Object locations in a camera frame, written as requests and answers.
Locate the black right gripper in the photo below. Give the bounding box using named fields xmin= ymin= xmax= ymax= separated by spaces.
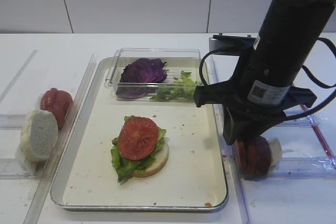
xmin=193 ymin=48 xmax=317 ymax=146

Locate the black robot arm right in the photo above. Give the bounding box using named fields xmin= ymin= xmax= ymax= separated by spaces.
xmin=193 ymin=0 xmax=335 ymax=145

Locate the stack of meat slices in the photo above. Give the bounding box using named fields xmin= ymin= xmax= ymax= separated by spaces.
xmin=234 ymin=136 xmax=271 ymax=177

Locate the white block behind meat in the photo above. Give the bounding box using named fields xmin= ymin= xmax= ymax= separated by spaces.
xmin=267 ymin=137 xmax=282 ymax=167

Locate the green lettuce in container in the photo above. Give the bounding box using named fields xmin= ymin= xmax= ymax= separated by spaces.
xmin=150 ymin=70 xmax=201 ymax=101

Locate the green lettuce on bun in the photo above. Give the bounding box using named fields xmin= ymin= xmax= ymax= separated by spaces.
xmin=111 ymin=115 xmax=166 ymax=183

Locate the stack of tomato slices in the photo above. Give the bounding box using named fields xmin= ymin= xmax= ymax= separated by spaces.
xmin=40 ymin=88 xmax=73 ymax=130

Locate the bottom bun on tray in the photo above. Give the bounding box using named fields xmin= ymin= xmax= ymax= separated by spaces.
xmin=132 ymin=137 xmax=169 ymax=177

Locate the clear holder lower right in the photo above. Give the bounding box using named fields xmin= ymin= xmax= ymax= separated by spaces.
xmin=240 ymin=156 xmax=335 ymax=180

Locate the clear holder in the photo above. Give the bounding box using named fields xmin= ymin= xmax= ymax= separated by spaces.
xmin=276 ymin=115 xmax=320 ymax=127
xmin=240 ymin=156 xmax=335 ymax=180
xmin=1 ymin=158 xmax=54 ymax=180
xmin=0 ymin=113 xmax=48 ymax=130

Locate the clear holder upper right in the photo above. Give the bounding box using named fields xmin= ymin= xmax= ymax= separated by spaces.
xmin=276 ymin=115 xmax=320 ymax=127

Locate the clear plastic container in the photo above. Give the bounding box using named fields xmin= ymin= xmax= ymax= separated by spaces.
xmin=106 ymin=48 xmax=201 ymax=102

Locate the purple cabbage leaf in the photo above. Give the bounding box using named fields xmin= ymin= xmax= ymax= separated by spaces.
xmin=116 ymin=58 xmax=167 ymax=99

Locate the cream metal baking tray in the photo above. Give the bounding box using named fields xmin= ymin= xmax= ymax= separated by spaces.
xmin=50 ymin=58 xmax=228 ymax=212

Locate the white bun half upright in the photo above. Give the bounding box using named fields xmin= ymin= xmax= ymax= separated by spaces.
xmin=20 ymin=110 xmax=58 ymax=163

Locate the clear holder upper left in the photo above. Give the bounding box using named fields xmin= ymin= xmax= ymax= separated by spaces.
xmin=0 ymin=113 xmax=48 ymax=130

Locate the clear holder lower left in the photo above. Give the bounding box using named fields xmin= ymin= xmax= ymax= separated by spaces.
xmin=1 ymin=158 xmax=54 ymax=180

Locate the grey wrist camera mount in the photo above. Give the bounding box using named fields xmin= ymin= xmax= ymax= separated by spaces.
xmin=209 ymin=34 xmax=256 ymax=56

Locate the red plastic rail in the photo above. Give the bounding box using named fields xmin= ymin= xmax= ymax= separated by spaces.
xmin=306 ymin=114 xmax=335 ymax=169

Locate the clear rail left of tray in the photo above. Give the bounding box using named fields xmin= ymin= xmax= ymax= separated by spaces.
xmin=23 ymin=54 xmax=97 ymax=224

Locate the clear rail far left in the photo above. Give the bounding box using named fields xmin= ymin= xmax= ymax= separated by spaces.
xmin=0 ymin=49 xmax=38 ymax=102

